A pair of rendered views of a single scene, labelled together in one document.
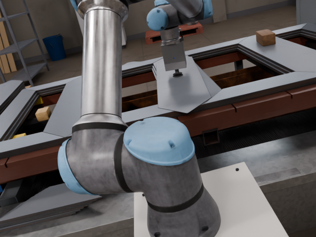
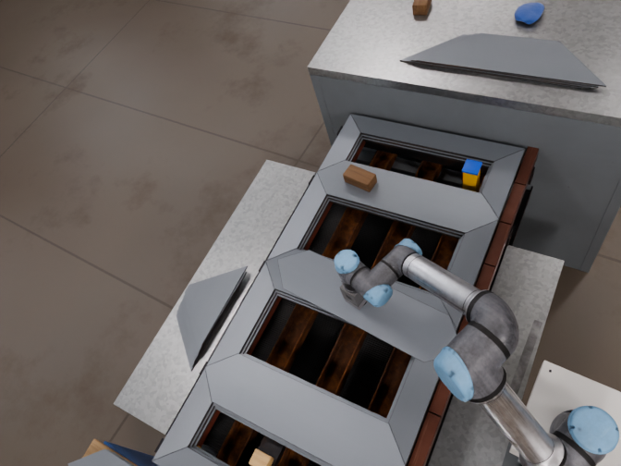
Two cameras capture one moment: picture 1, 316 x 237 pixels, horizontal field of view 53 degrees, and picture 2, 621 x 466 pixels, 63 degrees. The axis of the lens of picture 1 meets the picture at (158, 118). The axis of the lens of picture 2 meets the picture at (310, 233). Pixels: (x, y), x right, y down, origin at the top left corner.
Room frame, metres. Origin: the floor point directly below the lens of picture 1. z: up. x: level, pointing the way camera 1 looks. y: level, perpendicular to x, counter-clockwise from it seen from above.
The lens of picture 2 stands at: (0.71, 0.42, 2.47)
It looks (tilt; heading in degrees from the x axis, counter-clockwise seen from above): 56 degrees down; 320
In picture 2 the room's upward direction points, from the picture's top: 24 degrees counter-clockwise
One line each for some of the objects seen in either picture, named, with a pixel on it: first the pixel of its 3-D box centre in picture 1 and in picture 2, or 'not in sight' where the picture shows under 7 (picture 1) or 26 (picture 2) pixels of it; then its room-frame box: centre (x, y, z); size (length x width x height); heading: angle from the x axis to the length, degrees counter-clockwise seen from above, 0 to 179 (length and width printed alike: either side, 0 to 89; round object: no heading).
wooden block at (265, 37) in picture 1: (265, 37); (359, 177); (1.48, -0.58, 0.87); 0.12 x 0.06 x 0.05; 173
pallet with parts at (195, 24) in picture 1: (172, 27); not in sight; (6.81, -0.71, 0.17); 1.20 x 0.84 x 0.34; 89
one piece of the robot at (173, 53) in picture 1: (174, 52); (354, 286); (1.26, -0.12, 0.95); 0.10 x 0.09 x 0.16; 169
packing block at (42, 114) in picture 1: (43, 114); (261, 460); (1.32, 0.49, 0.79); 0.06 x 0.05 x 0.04; 2
